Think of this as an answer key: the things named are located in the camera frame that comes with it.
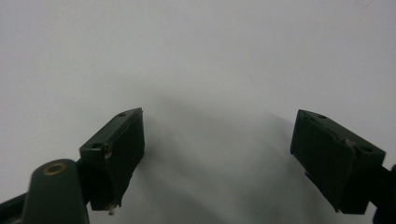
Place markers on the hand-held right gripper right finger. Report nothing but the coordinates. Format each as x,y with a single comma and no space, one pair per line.
333,158

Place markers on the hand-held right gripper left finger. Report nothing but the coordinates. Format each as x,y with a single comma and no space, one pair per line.
120,152

